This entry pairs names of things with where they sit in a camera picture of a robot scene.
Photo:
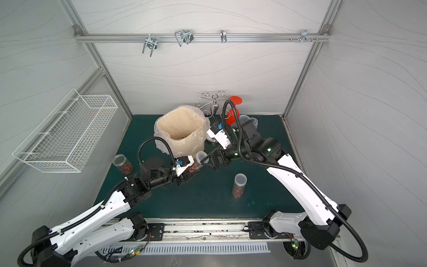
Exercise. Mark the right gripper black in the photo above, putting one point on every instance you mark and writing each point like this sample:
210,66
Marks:
218,157

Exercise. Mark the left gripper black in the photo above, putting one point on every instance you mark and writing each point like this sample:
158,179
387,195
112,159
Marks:
183,175

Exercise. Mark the jar with dried flowers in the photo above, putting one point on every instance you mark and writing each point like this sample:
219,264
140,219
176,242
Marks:
198,162

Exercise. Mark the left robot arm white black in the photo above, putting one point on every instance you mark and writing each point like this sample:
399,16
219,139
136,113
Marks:
66,244

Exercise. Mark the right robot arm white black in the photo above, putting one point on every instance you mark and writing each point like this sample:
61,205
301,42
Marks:
320,222

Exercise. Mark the jar with flowers right side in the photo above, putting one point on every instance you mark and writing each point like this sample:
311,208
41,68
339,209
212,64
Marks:
240,181

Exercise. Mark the cream trash bin with bag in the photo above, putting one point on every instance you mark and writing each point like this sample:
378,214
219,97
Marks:
184,129

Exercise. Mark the chrome glass holder stand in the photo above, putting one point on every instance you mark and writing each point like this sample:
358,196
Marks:
211,109

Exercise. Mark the clear wine glass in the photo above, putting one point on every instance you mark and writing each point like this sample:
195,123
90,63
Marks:
254,121

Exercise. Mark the jar with flowers left side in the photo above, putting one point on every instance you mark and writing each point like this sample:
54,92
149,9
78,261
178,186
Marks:
123,164

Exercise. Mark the white vent strip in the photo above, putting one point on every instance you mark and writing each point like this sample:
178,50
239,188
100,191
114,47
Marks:
207,248

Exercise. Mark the metal hook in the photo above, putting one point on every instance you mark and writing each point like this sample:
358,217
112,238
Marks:
184,36
223,36
150,44

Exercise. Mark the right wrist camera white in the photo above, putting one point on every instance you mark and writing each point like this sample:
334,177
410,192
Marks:
217,132

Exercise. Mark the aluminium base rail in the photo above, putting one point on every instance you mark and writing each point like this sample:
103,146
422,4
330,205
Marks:
214,230

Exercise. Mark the white wire basket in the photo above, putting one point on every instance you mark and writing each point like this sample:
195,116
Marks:
64,141

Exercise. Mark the aluminium top rail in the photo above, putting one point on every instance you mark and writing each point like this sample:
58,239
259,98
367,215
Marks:
198,37

